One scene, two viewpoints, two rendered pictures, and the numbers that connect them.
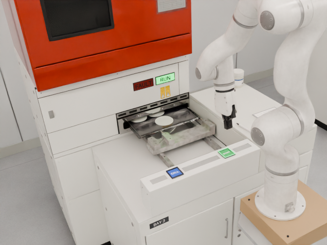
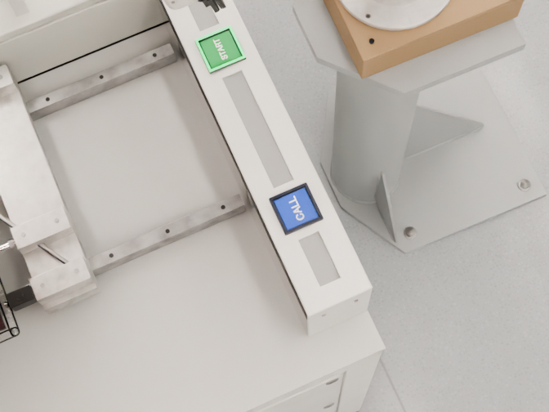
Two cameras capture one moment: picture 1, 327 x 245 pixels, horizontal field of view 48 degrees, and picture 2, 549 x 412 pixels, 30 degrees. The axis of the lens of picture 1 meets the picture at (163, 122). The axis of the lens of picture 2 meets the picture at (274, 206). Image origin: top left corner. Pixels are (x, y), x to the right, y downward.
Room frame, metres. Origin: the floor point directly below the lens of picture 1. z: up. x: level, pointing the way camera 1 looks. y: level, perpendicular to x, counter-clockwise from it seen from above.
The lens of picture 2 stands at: (1.16, 0.38, 2.27)
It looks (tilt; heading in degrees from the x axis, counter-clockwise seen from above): 72 degrees down; 278
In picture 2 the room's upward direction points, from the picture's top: 7 degrees counter-clockwise
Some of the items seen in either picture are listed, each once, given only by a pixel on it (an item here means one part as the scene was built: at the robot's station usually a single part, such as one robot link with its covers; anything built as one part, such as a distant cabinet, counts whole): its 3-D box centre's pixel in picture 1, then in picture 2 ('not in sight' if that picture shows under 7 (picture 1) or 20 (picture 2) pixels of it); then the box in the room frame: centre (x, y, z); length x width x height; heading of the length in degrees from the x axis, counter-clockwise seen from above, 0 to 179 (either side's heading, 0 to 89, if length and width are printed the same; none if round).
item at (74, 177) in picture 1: (114, 161); not in sight; (2.03, 0.36, 0.41); 0.82 x 0.71 x 0.82; 115
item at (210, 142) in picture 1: (206, 138); (23, 114); (1.61, -0.22, 0.84); 0.50 x 0.02 x 0.03; 25
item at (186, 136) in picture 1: (181, 138); (29, 190); (1.58, -0.09, 0.87); 0.36 x 0.08 x 0.03; 115
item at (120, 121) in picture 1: (154, 115); not in sight; (1.79, 0.05, 0.89); 0.44 x 0.02 x 0.10; 115
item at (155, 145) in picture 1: (154, 143); (61, 280); (1.52, 0.05, 0.89); 0.08 x 0.03 x 0.03; 25
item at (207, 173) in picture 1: (202, 175); (259, 143); (1.25, -0.15, 0.89); 0.55 x 0.09 x 0.14; 115
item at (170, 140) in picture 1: (168, 138); (42, 230); (1.55, -0.02, 0.89); 0.08 x 0.03 x 0.03; 25
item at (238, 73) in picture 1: (237, 78); not in sight; (1.95, -0.45, 1.01); 0.07 x 0.07 x 0.10
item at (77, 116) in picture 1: (121, 103); not in sight; (1.72, 0.21, 1.02); 0.82 x 0.03 x 0.40; 115
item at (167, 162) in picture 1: (160, 154); (85, 270); (1.50, 0.02, 0.84); 0.50 x 0.02 x 0.03; 25
